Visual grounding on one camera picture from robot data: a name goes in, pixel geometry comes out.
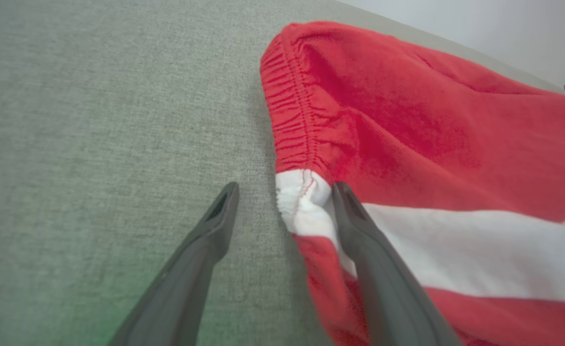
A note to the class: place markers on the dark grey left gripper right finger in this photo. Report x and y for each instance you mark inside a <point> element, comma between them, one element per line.
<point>388,298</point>

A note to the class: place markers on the red shorts with white stripe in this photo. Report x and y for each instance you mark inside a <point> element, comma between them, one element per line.
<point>407,134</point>

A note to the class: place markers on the grey fabric sofa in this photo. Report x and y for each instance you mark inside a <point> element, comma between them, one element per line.
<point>94,144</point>

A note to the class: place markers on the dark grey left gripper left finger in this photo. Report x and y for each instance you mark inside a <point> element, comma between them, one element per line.
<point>186,288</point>

